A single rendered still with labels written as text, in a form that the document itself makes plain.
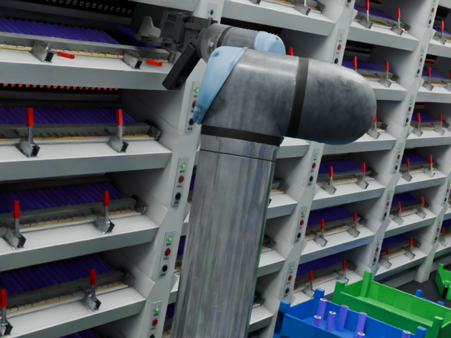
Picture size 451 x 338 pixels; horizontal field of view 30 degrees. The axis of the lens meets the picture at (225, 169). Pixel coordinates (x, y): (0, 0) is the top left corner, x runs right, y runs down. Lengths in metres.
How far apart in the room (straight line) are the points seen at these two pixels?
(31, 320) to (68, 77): 0.53
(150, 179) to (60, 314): 0.40
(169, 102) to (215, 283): 0.91
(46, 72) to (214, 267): 0.64
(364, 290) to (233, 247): 1.34
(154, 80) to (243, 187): 0.78
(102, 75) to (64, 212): 0.32
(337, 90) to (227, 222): 0.24
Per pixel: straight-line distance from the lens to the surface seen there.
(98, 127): 1.89
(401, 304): 2.46
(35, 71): 1.63
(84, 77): 1.74
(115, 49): 1.85
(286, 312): 2.05
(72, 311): 1.95
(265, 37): 1.73
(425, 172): 3.75
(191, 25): 1.84
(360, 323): 2.13
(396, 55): 3.25
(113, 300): 2.04
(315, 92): 1.16
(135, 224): 2.01
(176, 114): 2.01
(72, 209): 1.90
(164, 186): 2.03
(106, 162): 1.84
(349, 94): 1.19
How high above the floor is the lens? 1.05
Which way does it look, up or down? 11 degrees down
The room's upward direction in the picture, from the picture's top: 11 degrees clockwise
